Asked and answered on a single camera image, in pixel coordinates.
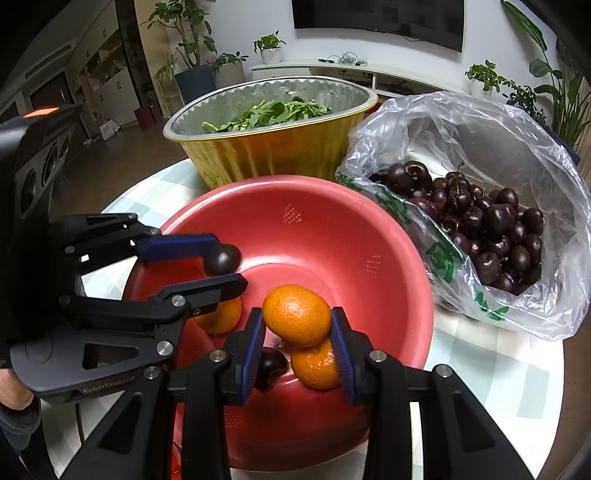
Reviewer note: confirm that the small plant in white pot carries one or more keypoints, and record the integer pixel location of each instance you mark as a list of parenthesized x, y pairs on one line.
[(269, 50)]

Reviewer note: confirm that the checkered tablecloth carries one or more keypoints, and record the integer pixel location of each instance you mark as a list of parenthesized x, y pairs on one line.
[(485, 369)]

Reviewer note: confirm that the plant in tall white pot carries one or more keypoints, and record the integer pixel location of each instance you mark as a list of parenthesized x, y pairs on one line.
[(229, 69)]

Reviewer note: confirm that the wall television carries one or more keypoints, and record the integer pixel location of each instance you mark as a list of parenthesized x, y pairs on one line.
[(378, 18)]

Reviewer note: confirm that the large broad-leaf plant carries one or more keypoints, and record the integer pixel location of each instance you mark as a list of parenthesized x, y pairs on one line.
[(561, 92)]

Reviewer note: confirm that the pile of dark cherries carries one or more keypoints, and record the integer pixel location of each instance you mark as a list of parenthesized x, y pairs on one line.
[(480, 226)]

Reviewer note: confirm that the person's left hand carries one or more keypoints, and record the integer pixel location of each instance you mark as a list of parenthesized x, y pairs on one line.
[(11, 387)]

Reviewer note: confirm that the bushy plant in white pot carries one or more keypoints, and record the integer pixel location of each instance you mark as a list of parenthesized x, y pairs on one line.
[(485, 79)]

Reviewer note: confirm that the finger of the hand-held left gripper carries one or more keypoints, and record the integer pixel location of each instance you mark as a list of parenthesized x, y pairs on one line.
[(180, 247), (203, 290)]

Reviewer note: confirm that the red plastic bowl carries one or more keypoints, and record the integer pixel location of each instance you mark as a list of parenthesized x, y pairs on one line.
[(351, 258)]

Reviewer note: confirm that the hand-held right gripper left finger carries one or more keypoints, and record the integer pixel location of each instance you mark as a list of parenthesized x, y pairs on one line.
[(251, 357)]

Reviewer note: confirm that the person's left forearm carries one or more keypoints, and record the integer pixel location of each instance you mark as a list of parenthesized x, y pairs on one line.
[(18, 427)]

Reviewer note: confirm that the cherry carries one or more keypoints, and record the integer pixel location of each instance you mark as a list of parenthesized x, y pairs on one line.
[(270, 367)]

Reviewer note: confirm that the dark purple plum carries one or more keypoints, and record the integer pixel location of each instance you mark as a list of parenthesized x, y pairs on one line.
[(224, 259)]

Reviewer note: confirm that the white box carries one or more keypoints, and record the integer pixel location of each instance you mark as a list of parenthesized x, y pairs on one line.
[(108, 130)]

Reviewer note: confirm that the gold foil tray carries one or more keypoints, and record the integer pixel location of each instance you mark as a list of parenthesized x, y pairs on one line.
[(277, 157)]

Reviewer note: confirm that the clear plastic bag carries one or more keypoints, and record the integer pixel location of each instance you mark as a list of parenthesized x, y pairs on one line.
[(508, 147)]

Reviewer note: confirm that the thin plant on metal rack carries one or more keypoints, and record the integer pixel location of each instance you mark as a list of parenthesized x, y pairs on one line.
[(166, 83)]

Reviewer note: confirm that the small orange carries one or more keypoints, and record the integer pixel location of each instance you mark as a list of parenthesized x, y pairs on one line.
[(220, 318), (316, 367)]

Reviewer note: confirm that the dark leafy potted plant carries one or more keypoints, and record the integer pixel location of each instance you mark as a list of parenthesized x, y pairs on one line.
[(524, 102)]

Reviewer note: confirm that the white storage cabinet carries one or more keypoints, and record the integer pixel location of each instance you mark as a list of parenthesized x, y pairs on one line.
[(106, 83)]

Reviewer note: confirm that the white television cabinet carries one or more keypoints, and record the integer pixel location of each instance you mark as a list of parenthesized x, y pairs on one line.
[(406, 76)]

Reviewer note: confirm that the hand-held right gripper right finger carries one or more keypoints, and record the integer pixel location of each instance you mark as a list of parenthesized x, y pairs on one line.
[(342, 357)]

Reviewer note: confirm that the leafy greens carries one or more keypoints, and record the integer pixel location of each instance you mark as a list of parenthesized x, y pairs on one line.
[(272, 115)]

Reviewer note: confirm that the bumpy mandarin orange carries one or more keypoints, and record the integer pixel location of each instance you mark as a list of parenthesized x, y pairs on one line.
[(295, 316)]

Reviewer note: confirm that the tall plant in blue pot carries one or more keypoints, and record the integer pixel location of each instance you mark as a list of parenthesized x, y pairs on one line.
[(191, 69)]

